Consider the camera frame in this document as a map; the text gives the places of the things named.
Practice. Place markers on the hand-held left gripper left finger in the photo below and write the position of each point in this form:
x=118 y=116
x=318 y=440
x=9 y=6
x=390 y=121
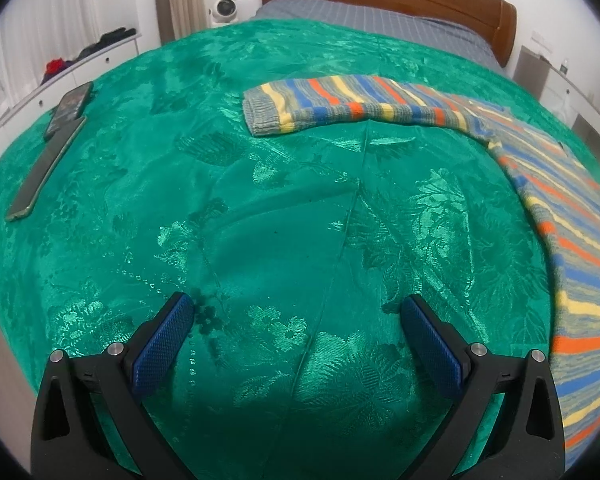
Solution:
x=162 y=345

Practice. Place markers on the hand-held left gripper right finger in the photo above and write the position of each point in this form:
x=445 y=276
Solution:
x=432 y=347

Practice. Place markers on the striped knit sweater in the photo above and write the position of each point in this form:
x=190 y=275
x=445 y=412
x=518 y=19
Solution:
x=555 y=200

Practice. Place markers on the black clothes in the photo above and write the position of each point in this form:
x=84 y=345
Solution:
x=110 y=37

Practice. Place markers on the green floral blanket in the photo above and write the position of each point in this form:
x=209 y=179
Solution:
x=280 y=210

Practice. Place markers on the slim grey phone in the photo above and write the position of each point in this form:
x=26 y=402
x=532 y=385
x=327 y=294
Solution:
x=45 y=170

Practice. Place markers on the phone with patterned case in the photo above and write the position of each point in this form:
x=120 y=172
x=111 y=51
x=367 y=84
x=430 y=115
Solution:
x=70 y=107

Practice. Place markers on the white desk unit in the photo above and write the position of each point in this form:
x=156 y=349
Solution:
x=555 y=85

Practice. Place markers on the white drawer cabinet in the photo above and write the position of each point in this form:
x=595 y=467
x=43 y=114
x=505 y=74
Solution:
x=105 y=60

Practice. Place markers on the red cloth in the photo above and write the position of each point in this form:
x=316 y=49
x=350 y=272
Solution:
x=55 y=65

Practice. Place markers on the grey bed sheet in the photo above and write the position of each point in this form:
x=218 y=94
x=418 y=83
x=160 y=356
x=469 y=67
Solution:
x=355 y=15

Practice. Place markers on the white round fan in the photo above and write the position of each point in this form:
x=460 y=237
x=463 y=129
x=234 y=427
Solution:
x=225 y=9

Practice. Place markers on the white sheer curtain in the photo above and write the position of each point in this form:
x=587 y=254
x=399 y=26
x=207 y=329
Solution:
x=55 y=10

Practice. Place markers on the white wall switch plate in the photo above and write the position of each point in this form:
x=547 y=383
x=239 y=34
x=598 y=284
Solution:
x=541 y=41

